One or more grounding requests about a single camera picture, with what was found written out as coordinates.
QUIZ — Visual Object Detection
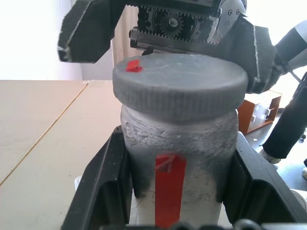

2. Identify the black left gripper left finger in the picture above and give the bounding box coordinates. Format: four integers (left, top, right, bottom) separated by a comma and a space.
61, 126, 145, 230

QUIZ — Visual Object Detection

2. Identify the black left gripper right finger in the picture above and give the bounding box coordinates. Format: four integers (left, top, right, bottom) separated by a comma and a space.
215, 133, 307, 230

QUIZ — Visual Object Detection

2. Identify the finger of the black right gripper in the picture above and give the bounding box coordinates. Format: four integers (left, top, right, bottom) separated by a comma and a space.
203, 17, 279, 94
57, 0, 126, 64

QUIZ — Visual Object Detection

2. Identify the grey ribbed jar lid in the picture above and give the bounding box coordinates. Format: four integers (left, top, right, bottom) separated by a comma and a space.
112, 53, 248, 122

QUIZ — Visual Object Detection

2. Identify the grey jar with red tape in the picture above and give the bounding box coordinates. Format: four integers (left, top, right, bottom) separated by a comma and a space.
119, 104, 240, 228

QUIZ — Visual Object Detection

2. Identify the orange box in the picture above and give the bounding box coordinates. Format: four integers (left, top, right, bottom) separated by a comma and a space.
237, 90, 283, 134

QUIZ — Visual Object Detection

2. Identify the person's black trouser leg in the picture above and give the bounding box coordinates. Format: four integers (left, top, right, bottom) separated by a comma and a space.
261, 71, 307, 159

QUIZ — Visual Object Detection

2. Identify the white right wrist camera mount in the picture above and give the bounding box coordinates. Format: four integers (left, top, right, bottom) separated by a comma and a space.
207, 0, 248, 46

